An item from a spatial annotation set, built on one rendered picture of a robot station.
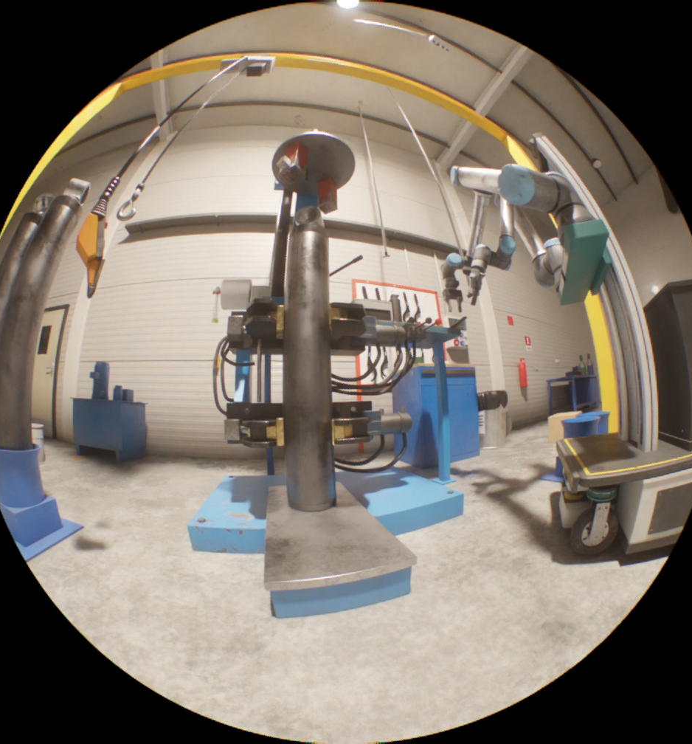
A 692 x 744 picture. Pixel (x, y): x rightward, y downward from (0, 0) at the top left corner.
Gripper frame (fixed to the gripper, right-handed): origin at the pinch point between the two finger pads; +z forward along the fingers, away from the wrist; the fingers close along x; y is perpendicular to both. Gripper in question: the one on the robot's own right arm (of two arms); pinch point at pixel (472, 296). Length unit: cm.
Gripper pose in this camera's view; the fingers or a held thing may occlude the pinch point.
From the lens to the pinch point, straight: 140.9
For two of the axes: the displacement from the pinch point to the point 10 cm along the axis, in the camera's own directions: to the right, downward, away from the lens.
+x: 5.4, 2.2, 8.1
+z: -3.6, 9.3, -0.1
